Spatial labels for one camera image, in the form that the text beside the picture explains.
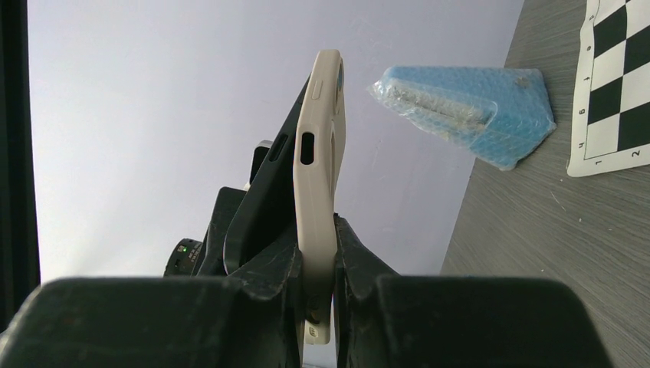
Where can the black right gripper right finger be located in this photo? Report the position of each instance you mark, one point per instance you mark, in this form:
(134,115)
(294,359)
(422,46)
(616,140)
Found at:
(385,319)

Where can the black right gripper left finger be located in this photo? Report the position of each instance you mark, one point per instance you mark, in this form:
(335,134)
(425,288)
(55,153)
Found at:
(246,319)

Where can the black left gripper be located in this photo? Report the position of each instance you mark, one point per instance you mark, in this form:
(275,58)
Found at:
(205,258)

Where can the black phone from case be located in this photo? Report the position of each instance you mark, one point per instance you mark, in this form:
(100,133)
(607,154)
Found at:
(268,205)

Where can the beige phone case with ring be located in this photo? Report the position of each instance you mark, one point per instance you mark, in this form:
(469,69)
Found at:
(318,156)

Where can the black white chessboard mat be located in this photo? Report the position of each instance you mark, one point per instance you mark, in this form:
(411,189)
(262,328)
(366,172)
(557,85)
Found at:
(610,122)

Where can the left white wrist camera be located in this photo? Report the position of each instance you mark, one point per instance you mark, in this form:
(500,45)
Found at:
(259,154)

